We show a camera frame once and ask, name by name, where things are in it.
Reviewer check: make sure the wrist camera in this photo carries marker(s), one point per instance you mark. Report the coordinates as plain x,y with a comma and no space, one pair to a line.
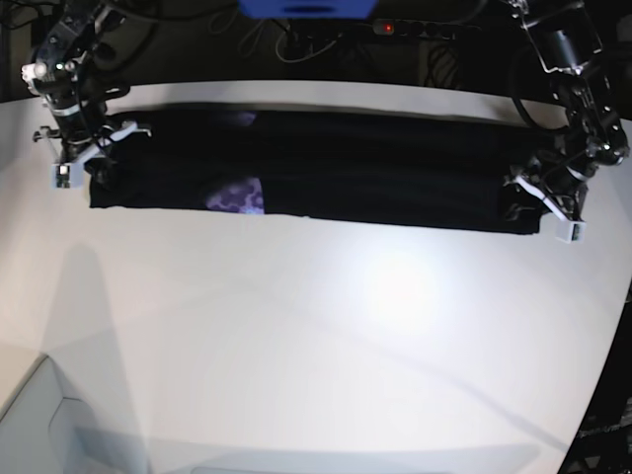
67,176
571,231

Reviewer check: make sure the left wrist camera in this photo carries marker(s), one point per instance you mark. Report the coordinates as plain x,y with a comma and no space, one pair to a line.
571,231

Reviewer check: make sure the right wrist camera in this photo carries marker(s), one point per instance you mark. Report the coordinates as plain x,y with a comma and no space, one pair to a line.
67,176

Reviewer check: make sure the blue box overhead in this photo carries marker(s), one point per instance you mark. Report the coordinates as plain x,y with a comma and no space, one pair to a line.
307,9

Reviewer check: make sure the black power strip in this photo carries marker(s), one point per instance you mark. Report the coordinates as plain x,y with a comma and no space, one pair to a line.
410,29

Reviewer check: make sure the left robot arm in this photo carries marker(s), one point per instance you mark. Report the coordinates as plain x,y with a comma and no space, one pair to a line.
562,36

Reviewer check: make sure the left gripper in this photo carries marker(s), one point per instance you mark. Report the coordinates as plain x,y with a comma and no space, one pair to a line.
558,186

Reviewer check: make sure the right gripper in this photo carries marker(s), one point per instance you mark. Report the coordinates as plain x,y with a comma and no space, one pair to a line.
76,149

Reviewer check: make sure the black graphic t-shirt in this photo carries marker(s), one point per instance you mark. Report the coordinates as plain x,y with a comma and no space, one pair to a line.
335,166

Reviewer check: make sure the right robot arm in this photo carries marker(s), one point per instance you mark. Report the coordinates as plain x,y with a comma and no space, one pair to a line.
62,72

